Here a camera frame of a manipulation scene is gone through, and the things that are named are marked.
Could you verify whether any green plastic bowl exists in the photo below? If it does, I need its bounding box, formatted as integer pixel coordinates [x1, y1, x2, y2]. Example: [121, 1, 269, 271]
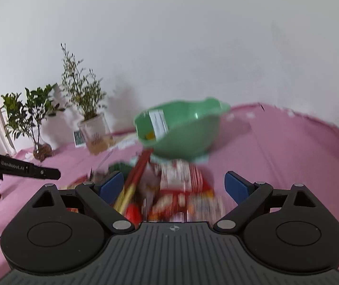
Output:
[133, 97, 231, 164]

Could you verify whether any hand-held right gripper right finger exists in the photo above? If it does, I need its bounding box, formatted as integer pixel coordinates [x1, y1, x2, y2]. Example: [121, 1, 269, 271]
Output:
[214, 171, 317, 234]

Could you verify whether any leafy plant in glass vase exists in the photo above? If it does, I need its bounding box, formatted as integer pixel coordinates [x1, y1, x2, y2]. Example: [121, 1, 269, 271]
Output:
[1, 84, 67, 162]

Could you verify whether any green and clear snack packet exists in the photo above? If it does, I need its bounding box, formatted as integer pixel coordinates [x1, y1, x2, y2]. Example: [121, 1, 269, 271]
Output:
[108, 161, 132, 180]

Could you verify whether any flat red snack packet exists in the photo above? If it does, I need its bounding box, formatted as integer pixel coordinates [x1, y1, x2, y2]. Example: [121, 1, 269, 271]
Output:
[112, 149, 154, 215]

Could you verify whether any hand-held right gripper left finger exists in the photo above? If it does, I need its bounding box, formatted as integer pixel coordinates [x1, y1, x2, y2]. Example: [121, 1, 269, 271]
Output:
[31, 171, 136, 234]

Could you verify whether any small white digital clock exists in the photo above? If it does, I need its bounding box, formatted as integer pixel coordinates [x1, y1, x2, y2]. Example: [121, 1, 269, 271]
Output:
[73, 129, 86, 148]

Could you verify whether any thin plant in white cup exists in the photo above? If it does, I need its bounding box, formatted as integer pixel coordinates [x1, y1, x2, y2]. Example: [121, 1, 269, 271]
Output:
[60, 43, 114, 155]

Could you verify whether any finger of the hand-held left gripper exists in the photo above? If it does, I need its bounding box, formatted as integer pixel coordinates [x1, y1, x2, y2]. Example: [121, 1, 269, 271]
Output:
[32, 163, 62, 181]

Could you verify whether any pink printed tablecloth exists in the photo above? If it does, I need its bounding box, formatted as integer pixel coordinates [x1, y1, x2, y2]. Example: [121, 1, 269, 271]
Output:
[0, 102, 339, 285]

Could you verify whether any small red snack packet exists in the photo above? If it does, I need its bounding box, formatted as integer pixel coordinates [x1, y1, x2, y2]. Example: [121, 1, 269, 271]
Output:
[147, 189, 225, 223]

